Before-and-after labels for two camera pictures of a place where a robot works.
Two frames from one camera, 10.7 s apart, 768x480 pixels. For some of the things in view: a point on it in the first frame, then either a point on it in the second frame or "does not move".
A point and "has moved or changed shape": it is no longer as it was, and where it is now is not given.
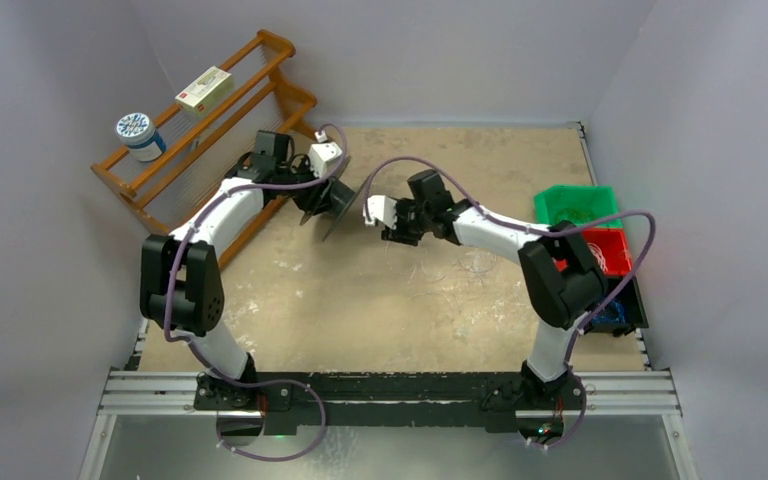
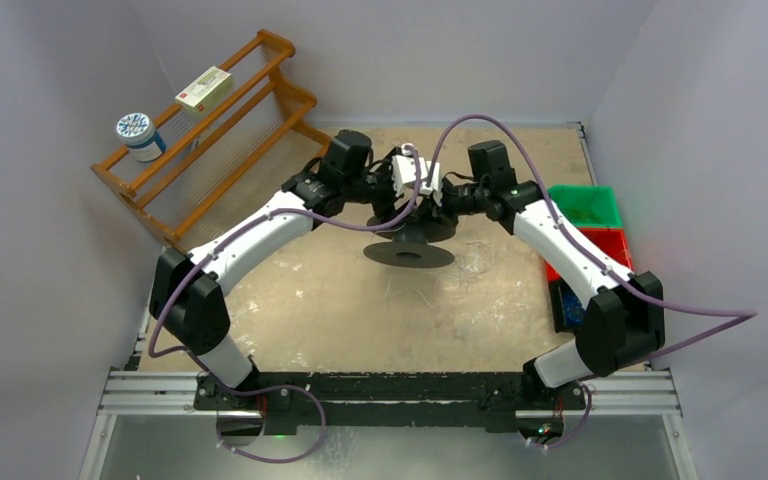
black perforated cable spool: x=335 y=205 has moved or changed shape
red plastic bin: x=613 y=245 does not move
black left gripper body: x=303 y=197 -> x=377 y=190
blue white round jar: x=137 y=132 does not move
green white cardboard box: x=201 y=96 does not move
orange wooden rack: x=191 y=152 does not move
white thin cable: x=476 y=262 -> x=388 y=291
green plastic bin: x=577 y=204 does not move
